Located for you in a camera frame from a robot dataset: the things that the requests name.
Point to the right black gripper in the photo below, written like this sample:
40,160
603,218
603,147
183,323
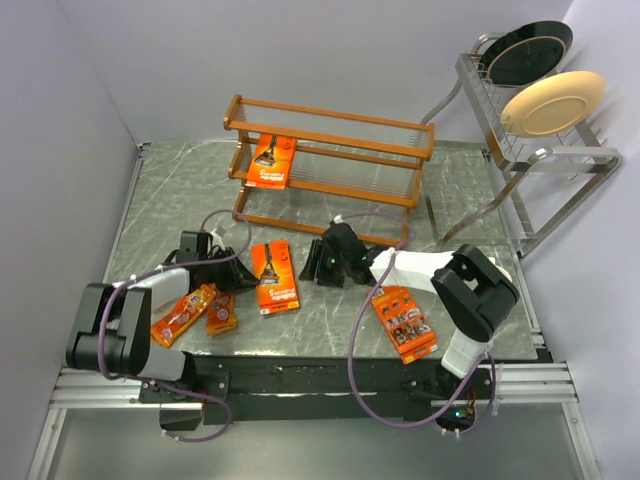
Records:
317,252

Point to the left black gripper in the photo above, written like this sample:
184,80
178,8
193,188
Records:
239,277

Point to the orange razor box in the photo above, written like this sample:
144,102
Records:
273,267
404,322
271,163

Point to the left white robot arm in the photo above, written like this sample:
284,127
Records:
112,332

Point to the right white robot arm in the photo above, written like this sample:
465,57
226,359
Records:
477,294

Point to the orange wooden shelf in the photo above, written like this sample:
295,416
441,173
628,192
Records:
341,160

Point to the orange blister pack middle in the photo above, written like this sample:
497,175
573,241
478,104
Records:
220,315

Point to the orange blister pack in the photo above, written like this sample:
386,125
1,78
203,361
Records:
220,315
187,310

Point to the orange blister pack left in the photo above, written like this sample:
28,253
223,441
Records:
187,310

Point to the black base beam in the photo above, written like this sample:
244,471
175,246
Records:
259,388

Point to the metal dish rack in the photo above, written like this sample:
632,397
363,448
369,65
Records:
578,152

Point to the black plate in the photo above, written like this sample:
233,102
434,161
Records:
527,54

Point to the beige plate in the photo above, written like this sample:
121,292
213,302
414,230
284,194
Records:
554,104

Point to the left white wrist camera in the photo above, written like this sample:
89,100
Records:
217,232

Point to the aluminium frame rail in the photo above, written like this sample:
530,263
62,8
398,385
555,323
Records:
534,401

